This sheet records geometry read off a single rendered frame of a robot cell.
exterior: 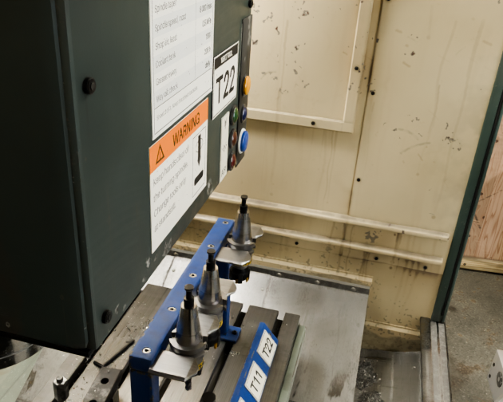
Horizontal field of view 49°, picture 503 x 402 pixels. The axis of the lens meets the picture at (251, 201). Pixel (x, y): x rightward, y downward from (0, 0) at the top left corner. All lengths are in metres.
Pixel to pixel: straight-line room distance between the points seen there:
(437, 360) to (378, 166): 0.55
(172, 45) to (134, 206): 0.14
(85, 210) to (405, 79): 1.16
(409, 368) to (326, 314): 0.30
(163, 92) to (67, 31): 0.16
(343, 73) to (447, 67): 0.25
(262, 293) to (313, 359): 0.25
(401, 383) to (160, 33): 1.44
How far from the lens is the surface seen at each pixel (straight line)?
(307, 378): 1.60
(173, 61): 0.50
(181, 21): 0.52
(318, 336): 1.65
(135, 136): 0.45
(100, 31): 0.39
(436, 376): 1.61
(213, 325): 0.98
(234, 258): 1.15
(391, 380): 1.77
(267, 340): 1.37
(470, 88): 1.47
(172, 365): 0.91
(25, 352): 0.65
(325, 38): 1.45
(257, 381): 1.29
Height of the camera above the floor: 1.85
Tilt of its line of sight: 28 degrees down
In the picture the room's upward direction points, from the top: 4 degrees clockwise
